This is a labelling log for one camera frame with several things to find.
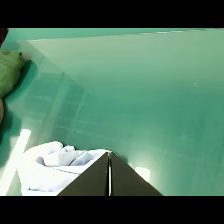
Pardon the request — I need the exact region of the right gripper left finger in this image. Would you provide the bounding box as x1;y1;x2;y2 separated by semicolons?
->
57;151;110;197

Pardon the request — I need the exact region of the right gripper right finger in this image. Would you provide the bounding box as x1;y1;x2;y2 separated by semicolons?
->
110;151;164;197

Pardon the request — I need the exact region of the white shirt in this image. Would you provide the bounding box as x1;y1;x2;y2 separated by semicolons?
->
16;140;109;197

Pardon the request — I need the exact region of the green garment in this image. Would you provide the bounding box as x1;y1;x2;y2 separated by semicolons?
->
0;47;28;100

